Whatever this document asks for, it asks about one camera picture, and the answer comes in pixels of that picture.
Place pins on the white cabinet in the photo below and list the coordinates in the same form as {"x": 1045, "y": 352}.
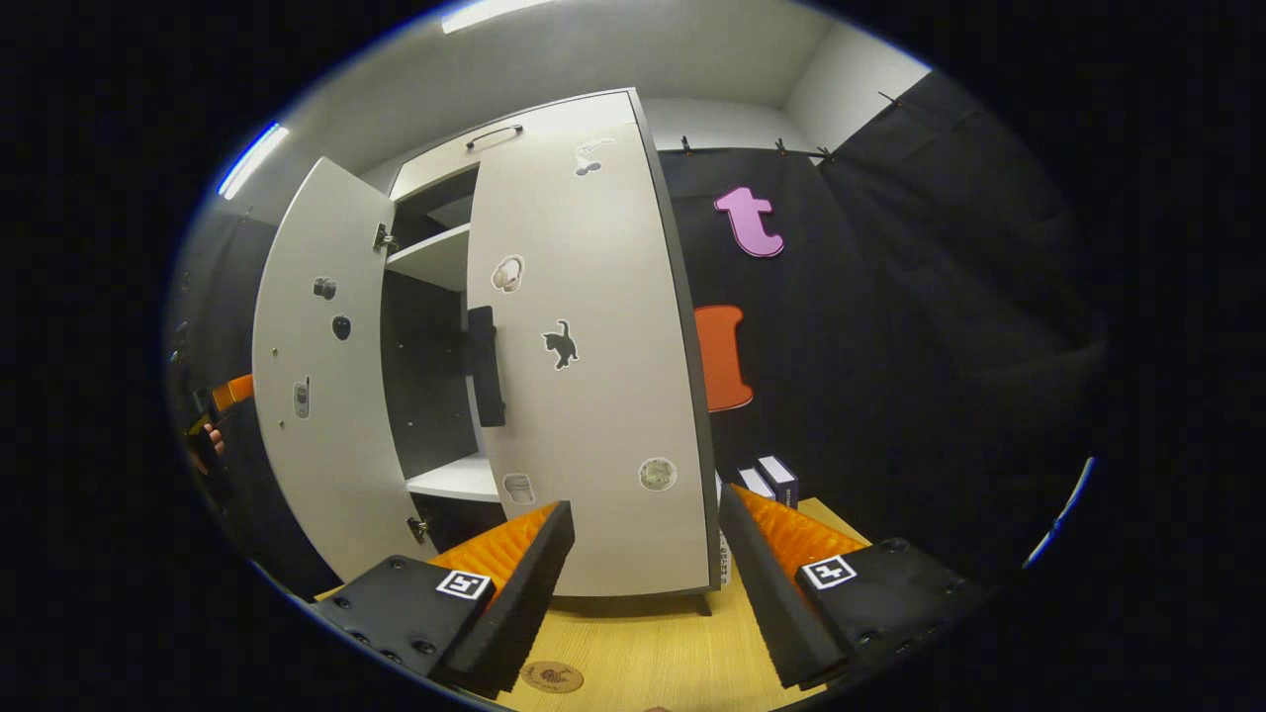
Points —
{"x": 425, "y": 396}

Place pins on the dark purple book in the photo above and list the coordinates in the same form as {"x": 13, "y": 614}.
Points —
{"x": 781, "y": 480}

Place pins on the ceiling light panel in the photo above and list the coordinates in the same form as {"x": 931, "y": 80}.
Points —
{"x": 495, "y": 14}
{"x": 252, "y": 160}

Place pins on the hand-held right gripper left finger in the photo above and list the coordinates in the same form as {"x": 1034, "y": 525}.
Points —
{"x": 524, "y": 593}

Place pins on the white cabinet shelf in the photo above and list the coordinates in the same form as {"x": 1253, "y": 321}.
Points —
{"x": 435, "y": 259}
{"x": 460, "y": 480}

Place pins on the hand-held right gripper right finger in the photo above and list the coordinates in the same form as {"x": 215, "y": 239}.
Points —
{"x": 767, "y": 603}

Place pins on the white cabinet drawer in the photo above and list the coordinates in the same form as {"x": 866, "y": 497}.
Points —
{"x": 445, "y": 163}

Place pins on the round wooden coaster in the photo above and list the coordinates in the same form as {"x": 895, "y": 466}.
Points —
{"x": 552, "y": 677}

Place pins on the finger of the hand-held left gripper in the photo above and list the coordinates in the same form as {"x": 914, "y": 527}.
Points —
{"x": 237, "y": 389}

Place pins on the white book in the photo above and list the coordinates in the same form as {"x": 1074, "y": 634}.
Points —
{"x": 724, "y": 559}

